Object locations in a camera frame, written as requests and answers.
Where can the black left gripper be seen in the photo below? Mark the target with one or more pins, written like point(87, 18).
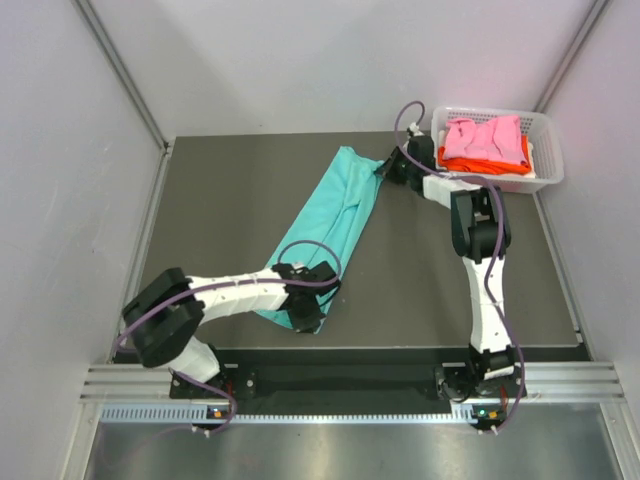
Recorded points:
point(311, 323)

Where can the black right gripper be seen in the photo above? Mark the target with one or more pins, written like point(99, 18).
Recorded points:
point(386, 171)

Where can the teal t shirt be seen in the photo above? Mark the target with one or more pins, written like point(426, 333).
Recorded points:
point(332, 220)

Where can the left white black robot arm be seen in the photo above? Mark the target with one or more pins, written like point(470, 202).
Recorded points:
point(162, 320)

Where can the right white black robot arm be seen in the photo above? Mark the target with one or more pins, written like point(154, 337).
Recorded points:
point(480, 236)

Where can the orange t shirt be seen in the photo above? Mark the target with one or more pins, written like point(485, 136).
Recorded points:
point(480, 166)

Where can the pink t shirt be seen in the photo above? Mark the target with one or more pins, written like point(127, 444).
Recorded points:
point(498, 139)

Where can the white perforated plastic basket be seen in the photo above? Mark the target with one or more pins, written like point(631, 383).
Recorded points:
point(539, 129)

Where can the white t shirt in basket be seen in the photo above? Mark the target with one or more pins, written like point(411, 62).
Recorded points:
point(528, 151)

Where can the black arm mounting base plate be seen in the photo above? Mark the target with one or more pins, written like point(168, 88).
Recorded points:
point(453, 382)

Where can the grey slotted cable duct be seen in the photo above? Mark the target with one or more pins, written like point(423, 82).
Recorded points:
point(204, 414)

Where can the aluminium frame rail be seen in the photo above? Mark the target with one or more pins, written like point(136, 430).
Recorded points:
point(545, 382)

